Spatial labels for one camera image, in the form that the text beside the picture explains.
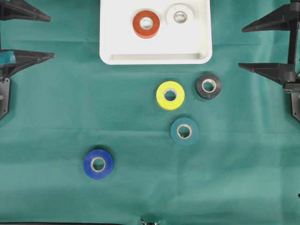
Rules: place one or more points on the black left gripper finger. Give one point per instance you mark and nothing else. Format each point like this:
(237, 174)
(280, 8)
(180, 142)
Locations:
(20, 9)

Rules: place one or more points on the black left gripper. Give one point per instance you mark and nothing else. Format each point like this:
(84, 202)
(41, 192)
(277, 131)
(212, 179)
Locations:
(11, 62)

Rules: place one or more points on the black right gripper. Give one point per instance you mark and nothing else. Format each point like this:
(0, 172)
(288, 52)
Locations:
(283, 74)

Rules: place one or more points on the white tape roll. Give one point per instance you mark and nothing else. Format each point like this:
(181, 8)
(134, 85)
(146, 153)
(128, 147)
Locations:
(179, 15)

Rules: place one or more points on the red tape roll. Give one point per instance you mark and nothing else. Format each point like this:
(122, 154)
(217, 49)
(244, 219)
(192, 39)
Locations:
(143, 32)

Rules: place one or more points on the black tape roll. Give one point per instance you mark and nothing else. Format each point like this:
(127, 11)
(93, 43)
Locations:
(208, 78)

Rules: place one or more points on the white plastic tray case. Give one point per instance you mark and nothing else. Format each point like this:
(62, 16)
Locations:
(188, 44)

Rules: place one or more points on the yellow tape roll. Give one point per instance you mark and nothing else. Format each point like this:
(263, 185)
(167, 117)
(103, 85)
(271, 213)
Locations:
(177, 89)

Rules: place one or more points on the green tape roll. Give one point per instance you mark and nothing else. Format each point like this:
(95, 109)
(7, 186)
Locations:
(193, 131)

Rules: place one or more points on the blue tape roll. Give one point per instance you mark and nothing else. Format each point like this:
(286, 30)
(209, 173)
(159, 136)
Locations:
(105, 157)

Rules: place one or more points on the green table cloth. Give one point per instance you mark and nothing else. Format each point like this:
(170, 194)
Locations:
(243, 170)

